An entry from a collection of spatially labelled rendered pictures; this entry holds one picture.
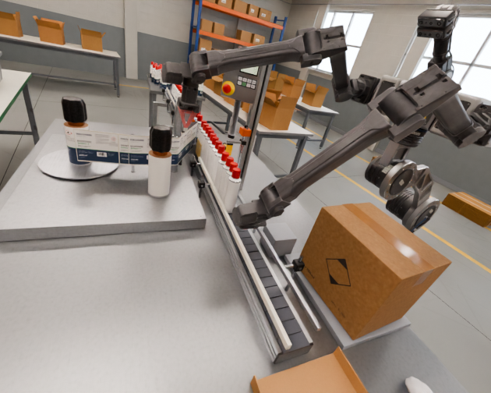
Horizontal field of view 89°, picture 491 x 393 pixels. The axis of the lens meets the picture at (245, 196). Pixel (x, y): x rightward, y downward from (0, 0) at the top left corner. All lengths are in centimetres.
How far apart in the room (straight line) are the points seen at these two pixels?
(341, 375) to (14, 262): 97
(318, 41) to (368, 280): 73
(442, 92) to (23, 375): 104
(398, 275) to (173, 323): 59
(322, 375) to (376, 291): 26
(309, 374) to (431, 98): 71
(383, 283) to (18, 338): 88
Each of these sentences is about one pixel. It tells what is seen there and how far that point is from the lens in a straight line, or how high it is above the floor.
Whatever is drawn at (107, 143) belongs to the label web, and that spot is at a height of 102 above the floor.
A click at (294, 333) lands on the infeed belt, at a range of 78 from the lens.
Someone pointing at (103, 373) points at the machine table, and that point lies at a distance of 74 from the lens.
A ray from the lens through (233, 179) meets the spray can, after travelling 99.
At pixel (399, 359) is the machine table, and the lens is 98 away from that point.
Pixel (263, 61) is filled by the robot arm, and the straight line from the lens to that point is 92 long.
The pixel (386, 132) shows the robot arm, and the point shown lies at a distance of 67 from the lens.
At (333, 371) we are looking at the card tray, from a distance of 83.
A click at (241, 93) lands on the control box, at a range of 121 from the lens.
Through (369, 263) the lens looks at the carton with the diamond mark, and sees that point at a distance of 76.
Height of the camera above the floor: 150
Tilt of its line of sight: 30 degrees down
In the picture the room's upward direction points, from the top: 14 degrees clockwise
